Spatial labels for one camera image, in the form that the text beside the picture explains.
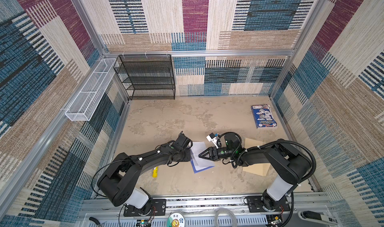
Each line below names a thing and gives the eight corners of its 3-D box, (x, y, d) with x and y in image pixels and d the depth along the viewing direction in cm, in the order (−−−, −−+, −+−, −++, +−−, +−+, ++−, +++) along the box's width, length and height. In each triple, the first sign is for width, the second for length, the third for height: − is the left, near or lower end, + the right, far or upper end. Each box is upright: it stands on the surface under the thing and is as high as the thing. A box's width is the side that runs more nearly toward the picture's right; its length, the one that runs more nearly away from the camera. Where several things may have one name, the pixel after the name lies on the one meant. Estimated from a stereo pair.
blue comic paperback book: (257, 129, 104) (259, 126, 101) (250, 107, 117) (252, 104, 114) (276, 129, 104) (278, 126, 101) (267, 107, 117) (269, 104, 113)
